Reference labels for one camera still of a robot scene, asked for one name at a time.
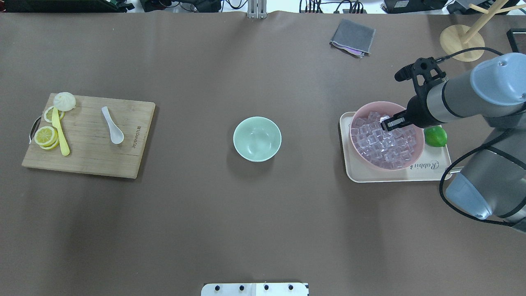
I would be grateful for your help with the lemon slice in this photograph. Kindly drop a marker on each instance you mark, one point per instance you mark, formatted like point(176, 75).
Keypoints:
point(45, 136)
point(48, 114)

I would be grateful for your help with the bamboo cutting board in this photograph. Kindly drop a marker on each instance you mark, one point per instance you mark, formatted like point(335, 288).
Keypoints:
point(88, 137)

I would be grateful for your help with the aluminium frame post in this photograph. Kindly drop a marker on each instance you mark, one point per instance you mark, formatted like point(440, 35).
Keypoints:
point(257, 9)

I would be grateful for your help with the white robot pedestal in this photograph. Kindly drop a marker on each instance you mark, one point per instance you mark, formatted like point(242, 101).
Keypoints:
point(256, 289)

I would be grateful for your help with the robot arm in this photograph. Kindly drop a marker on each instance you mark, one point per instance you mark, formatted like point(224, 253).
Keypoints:
point(487, 184)

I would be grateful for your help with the mint green bowl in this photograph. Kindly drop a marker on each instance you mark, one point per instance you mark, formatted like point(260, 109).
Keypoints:
point(257, 139)

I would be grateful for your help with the wooden cup tree stand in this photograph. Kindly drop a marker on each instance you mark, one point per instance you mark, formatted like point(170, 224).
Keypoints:
point(465, 43)

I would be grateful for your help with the grey folded cloth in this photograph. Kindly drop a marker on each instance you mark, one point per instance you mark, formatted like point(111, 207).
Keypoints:
point(353, 38)

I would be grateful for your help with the white ceramic spoon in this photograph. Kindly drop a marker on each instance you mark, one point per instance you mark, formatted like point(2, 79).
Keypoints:
point(116, 134)

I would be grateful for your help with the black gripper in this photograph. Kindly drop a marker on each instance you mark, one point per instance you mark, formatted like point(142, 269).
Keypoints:
point(416, 112)

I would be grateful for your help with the cream serving tray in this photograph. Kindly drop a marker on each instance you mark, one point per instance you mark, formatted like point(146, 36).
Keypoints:
point(430, 165)

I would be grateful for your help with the yellow plastic knife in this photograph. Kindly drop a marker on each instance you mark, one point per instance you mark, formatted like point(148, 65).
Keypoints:
point(56, 123)

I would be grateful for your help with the pink bowl of ice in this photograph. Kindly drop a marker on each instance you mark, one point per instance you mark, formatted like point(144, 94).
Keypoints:
point(384, 150)

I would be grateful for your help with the green lime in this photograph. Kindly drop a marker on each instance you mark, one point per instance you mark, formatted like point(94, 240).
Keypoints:
point(435, 136)

